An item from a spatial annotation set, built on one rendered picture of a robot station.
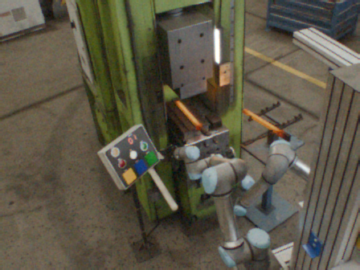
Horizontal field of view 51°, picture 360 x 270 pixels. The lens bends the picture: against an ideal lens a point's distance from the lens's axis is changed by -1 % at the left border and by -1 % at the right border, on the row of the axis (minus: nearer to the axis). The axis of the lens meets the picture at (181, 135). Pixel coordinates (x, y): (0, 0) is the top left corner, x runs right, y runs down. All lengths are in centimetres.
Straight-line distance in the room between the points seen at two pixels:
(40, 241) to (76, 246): 34
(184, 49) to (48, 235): 209
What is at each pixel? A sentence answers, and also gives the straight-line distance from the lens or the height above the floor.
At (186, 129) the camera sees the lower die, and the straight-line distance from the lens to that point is 277.
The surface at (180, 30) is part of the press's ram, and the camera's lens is 236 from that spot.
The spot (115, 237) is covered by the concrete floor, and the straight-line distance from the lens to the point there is 343.
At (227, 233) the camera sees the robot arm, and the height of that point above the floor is 113.
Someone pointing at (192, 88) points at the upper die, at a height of 132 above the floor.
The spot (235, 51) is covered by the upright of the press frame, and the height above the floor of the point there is 142.
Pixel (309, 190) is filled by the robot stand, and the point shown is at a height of 147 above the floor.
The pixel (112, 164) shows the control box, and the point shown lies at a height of 112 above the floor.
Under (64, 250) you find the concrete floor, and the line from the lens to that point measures 349.
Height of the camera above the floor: 269
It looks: 39 degrees down
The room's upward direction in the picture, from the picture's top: 5 degrees counter-clockwise
